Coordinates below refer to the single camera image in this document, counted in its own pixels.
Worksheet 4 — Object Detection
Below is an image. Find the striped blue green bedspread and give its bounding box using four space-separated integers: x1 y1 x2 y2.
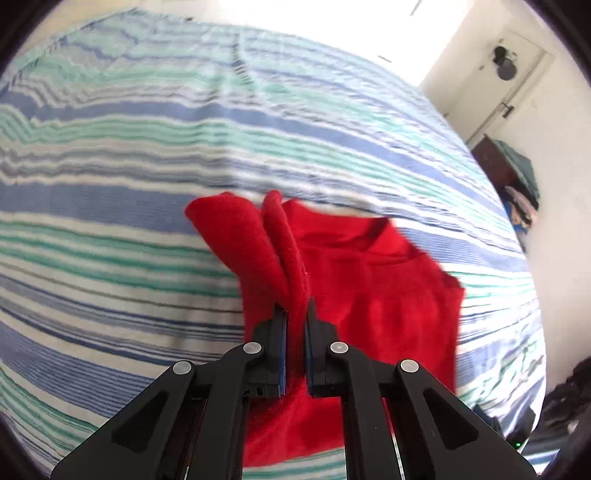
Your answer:
1 9 546 476

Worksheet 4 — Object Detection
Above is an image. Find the dark wooden dresser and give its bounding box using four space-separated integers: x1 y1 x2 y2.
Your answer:
471 136 518 199

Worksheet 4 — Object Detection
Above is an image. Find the pile of folded clothes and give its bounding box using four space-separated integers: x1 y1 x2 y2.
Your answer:
493 139 540 253

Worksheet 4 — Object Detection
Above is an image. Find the black hat on door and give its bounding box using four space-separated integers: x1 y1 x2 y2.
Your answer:
493 45 518 81

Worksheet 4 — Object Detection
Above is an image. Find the red knit sweater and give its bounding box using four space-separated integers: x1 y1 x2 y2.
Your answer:
185 191 464 467

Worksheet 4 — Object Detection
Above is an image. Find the white room door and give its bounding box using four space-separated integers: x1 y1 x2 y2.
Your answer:
445 29 554 147

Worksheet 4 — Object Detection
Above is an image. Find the white built-in wardrobe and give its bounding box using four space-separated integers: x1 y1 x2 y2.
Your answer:
202 0 474 86

